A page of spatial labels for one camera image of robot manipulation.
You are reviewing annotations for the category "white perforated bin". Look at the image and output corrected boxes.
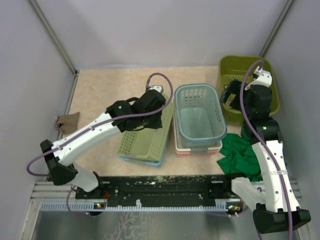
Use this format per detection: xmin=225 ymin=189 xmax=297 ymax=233
xmin=174 ymin=97 xmax=227 ymax=149

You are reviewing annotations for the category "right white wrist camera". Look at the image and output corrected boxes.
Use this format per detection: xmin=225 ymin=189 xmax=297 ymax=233
xmin=251 ymin=66 xmax=273 ymax=88

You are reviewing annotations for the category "brown paper bag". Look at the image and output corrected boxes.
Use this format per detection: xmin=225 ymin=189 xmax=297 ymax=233
xmin=55 ymin=112 xmax=81 ymax=135

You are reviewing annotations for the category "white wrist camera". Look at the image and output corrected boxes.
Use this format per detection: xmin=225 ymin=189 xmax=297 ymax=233
xmin=251 ymin=66 xmax=273 ymax=88
xmin=148 ymin=85 xmax=164 ymax=94

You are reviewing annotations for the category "olive green dish basket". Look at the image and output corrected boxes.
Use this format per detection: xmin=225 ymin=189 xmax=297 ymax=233
xmin=217 ymin=55 xmax=280 ymax=126

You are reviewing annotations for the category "teal perforated basket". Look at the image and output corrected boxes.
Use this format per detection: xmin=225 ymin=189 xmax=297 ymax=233
xmin=174 ymin=83 xmax=227 ymax=144

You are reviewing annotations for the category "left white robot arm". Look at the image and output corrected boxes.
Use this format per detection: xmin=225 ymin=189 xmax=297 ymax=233
xmin=40 ymin=85 xmax=166 ymax=199

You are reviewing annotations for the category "light blue plastic bin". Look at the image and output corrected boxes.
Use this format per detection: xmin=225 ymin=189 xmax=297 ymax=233
xmin=118 ymin=140 xmax=168 ymax=168

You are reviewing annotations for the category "light green plastic bin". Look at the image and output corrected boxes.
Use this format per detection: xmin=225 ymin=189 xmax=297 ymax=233
xmin=117 ymin=102 xmax=174 ymax=162

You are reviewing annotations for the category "green cloth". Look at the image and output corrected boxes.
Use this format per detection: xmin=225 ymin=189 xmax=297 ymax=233
xmin=217 ymin=128 xmax=263 ymax=182

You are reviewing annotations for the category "pink plastic bin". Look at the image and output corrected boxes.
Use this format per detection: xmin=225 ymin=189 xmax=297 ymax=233
xmin=175 ymin=148 xmax=221 ymax=157

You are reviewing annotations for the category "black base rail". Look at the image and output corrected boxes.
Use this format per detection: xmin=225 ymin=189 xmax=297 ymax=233
xmin=75 ymin=173 xmax=244 ymax=208

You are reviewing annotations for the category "grey cable duct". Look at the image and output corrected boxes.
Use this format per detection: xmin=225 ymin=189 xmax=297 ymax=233
xmin=39 ymin=200 xmax=246 ymax=211

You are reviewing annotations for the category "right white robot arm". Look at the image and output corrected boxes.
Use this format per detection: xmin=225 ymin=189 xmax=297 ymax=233
xmin=220 ymin=78 xmax=311 ymax=234

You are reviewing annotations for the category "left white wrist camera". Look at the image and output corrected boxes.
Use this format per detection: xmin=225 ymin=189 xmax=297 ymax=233
xmin=148 ymin=85 xmax=164 ymax=94

